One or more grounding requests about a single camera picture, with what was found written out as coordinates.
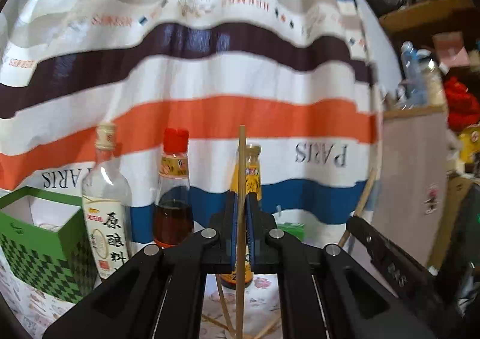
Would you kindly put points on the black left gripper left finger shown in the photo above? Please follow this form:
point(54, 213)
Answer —
point(159, 292)

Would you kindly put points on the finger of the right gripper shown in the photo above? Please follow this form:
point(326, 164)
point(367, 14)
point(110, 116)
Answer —
point(413, 283)

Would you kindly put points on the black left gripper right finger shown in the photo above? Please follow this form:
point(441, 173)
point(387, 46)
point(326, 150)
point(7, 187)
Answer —
point(324, 292)

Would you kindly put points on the diagonal wooden chopstick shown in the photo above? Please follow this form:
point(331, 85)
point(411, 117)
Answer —
point(220, 325)

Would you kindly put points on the red cap vinegar bottle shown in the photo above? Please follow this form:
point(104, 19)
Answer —
point(173, 218)

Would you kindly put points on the green drink carton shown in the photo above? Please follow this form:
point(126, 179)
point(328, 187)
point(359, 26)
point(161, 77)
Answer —
point(288, 221)

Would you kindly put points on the clear cooking wine bottle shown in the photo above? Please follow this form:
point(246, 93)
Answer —
point(106, 198)

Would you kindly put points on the grey board panel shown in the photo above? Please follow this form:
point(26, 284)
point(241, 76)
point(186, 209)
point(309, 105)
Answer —
point(413, 179)

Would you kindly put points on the green checkered box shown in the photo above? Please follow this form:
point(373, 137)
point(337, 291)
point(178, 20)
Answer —
point(44, 238)

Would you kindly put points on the yellow label soy sauce bottle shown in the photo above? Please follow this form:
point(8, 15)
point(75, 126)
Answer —
point(253, 185)

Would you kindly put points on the red plush item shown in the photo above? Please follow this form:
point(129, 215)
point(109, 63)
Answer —
point(463, 106)

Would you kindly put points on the plastic water bottle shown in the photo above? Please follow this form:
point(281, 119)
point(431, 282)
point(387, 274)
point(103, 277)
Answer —
point(414, 81)

